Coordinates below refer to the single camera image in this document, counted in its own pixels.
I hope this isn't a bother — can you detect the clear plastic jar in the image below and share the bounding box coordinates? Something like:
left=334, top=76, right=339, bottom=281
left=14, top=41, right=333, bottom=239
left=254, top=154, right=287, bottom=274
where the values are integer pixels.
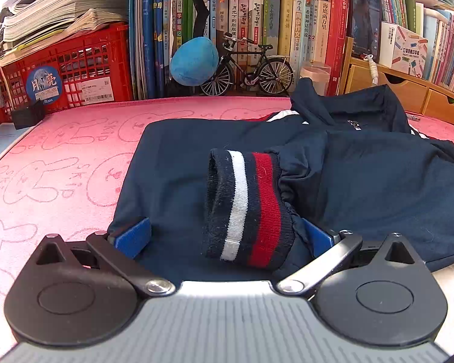
left=300, top=62, right=331, bottom=97

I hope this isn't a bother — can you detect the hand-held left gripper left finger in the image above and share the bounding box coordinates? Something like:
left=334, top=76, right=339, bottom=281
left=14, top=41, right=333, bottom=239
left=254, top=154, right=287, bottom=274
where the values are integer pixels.
left=35, top=216, right=176, bottom=297

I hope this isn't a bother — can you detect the row of tall books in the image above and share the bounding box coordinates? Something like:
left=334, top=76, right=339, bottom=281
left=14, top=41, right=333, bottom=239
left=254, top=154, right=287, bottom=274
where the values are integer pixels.
left=129, top=0, right=350, bottom=101

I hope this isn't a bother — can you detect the blue plush ball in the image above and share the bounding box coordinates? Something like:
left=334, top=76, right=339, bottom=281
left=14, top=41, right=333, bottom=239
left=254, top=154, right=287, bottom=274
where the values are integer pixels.
left=169, top=37, right=220, bottom=86

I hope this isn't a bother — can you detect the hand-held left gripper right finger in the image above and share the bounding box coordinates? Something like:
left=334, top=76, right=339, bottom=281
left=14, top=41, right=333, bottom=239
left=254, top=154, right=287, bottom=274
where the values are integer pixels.
left=277, top=219, right=417, bottom=296

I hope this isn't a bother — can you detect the stack of paper booklets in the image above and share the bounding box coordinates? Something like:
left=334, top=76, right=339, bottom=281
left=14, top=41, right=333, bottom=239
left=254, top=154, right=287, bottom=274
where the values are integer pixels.
left=0, top=0, right=131, bottom=61

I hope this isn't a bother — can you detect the white charging cable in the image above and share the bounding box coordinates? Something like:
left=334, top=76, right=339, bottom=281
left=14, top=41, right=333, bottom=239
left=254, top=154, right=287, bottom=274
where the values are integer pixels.
left=363, top=54, right=381, bottom=86

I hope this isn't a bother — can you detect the small black box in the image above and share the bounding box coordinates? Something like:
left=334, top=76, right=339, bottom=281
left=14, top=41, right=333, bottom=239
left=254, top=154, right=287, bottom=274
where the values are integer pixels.
left=12, top=104, right=47, bottom=130

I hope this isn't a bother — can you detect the white pencil-print box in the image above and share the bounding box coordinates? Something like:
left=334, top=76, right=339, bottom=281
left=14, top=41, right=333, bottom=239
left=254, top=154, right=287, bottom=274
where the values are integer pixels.
left=380, top=22, right=429, bottom=80

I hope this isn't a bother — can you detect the wooden desk organizer with drawers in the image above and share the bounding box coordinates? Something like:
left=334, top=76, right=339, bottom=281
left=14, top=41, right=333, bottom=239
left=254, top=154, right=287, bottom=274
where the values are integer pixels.
left=337, top=36, right=454, bottom=125

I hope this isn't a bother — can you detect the black strap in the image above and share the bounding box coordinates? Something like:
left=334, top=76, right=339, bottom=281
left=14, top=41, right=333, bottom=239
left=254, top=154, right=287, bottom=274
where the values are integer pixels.
left=192, top=0, right=212, bottom=40

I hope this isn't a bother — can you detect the navy and white jacket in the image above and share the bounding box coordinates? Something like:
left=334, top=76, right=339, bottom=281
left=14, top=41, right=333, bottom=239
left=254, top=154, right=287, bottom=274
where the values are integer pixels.
left=108, top=77, right=454, bottom=282

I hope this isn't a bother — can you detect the red plastic crate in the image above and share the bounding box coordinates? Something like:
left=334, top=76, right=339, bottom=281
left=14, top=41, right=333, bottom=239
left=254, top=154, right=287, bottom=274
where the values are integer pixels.
left=0, top=23, right=134, bottom=123

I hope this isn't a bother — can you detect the black smartphone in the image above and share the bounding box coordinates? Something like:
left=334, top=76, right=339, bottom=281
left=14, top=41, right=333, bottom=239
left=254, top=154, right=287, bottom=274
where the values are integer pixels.
left=346, top=0, right=383, bottom=63

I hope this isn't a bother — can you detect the blue bordered notebook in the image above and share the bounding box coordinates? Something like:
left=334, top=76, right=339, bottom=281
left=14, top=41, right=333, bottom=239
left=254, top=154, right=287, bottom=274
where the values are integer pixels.
left=0, top=123, right=42, bottom=175

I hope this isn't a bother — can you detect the pink printed mat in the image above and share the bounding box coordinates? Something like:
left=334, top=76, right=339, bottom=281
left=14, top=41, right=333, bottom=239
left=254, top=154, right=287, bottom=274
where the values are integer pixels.
left=0, top=96, right=454, bottom=363

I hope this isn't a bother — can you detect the black model bicycle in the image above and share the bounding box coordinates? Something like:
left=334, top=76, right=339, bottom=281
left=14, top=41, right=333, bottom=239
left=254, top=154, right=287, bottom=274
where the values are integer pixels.
left=200, top=33, right=296, bottom=97

